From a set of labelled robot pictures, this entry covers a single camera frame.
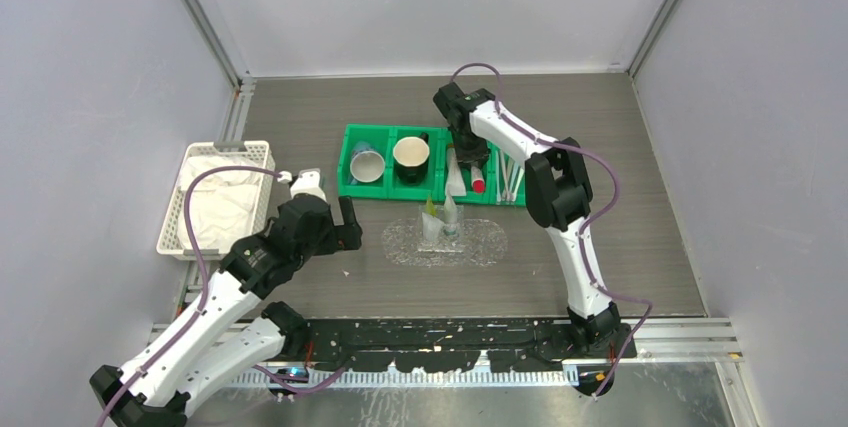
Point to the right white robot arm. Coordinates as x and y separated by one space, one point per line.
557 197

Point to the white orange-print toothpaste tube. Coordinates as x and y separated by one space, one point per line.
454 186

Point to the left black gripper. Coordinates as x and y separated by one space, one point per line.
345 237

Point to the yellow-green toothpaste tube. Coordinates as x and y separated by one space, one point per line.
430 206

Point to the white cloth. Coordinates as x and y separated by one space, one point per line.
221 205

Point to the pink toothbrush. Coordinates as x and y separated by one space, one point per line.
505 179

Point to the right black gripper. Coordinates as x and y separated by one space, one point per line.
481 153

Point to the clear plastic bag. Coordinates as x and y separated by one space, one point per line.
444 244

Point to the light blue toothbrush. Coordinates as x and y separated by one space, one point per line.
498 177

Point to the pale blue toothbrush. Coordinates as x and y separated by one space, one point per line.
512 173

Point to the dark green mug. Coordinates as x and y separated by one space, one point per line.
411 156

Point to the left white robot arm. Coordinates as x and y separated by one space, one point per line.
166 382

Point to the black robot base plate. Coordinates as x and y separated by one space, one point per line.
441 345

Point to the blue mug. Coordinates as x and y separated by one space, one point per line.
366 165

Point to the green compartment bin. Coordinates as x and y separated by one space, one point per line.
383 138

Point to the white red-cap toothpaste tube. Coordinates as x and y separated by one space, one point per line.
478 183

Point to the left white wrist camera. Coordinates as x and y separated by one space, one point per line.
308 182

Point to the pale mint toothpaste tube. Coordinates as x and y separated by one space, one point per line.
431 228

